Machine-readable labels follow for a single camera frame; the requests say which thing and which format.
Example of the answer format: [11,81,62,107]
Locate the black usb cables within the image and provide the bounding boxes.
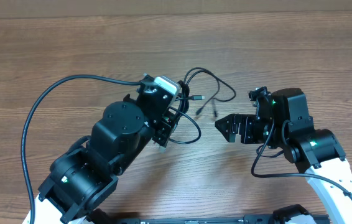
[159,67,237,154]

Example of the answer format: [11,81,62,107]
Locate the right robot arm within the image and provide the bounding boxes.
[215,87,352,223]

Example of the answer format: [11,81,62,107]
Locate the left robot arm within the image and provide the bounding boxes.
[21,75,190,223]

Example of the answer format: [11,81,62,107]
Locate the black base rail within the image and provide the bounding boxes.
[86,204,331,224]

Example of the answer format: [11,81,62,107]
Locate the cardboard back wall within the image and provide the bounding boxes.
[0,0,352,19]

